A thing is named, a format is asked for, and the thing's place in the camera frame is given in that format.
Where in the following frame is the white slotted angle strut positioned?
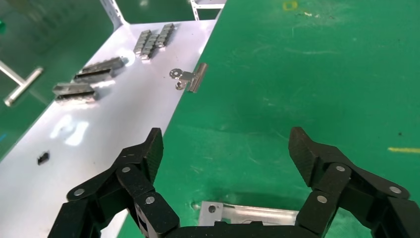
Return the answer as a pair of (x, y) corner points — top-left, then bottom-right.
(189, 0), (228, 21)
(99, 0), (128, 30)

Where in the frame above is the grey metal T-shaped bar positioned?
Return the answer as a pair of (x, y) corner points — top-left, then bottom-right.
(0, 60), (44, 108)

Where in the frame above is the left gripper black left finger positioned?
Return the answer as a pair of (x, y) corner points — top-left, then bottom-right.
(49, 127), (180, 238)

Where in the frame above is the sheet metal bracket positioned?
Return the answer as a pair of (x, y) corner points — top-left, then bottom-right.
(198, 201), (300, 227)

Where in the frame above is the silver binder clip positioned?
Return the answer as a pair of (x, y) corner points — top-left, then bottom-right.
(169, 62), (209, 94)

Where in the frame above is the green table cloth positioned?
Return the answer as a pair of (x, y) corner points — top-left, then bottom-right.
(118, 0), (420, 238)

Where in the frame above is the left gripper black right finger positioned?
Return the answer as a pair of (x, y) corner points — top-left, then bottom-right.
(288, 126), (420, 238)

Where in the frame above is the grey metal rail part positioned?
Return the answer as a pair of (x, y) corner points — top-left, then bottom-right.
(81, 56), (126, 73)
(72, 68), (115, 84)
(54, 91), (99, 104)
(52, 82), (95, 96)

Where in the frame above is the small black clip piece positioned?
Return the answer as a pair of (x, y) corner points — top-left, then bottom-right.
(37, 151), (51, 166)

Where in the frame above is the notched metal strip part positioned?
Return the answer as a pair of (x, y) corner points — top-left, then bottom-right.
(133, 29), (152, 55)
(140, 33), (160, 60)
(155, 23), (175, 48)

